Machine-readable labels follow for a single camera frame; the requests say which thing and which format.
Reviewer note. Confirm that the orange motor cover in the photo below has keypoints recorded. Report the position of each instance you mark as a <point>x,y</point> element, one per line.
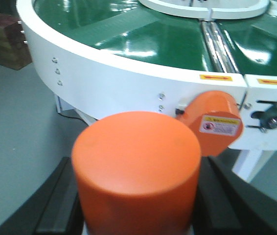
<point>215,120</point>

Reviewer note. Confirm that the white conveyor outer rim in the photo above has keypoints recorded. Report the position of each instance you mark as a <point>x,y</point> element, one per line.
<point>100,84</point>

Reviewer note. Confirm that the green round conveyor belt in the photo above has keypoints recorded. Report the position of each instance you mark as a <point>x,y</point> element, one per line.
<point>129,29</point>

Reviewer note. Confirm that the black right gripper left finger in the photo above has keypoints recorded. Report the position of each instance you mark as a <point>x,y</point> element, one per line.
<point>54,209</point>

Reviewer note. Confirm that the brown cardboard box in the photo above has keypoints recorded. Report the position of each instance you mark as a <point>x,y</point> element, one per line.
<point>14,53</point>

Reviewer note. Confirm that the orange cylindrical capacitor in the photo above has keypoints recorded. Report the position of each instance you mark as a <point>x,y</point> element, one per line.
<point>137,174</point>

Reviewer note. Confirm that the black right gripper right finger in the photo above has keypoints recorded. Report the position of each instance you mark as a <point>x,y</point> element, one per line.
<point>227,205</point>

